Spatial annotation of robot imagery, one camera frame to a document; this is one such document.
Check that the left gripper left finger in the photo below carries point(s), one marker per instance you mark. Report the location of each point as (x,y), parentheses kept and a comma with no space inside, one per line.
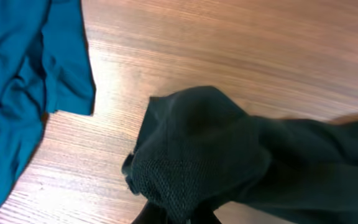
(151,214)

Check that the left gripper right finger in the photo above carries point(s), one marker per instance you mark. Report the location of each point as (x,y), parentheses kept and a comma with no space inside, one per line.
(205,216)

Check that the black t-shirt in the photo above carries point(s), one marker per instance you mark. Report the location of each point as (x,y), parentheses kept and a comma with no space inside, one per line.
(197,148)

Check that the teal blue shirt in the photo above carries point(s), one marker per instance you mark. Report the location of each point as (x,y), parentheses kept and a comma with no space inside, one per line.
(44,67)

